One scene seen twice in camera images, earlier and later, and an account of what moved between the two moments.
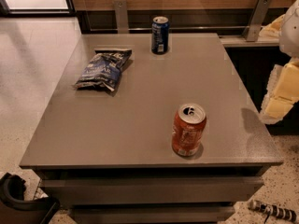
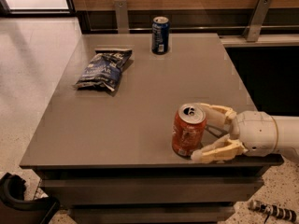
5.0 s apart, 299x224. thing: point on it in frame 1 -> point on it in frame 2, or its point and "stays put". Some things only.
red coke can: [189, 122] stays put
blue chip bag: [104, 70] stays put
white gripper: [291, 32] -> [256, 132]
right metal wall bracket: [252, 28] stays put
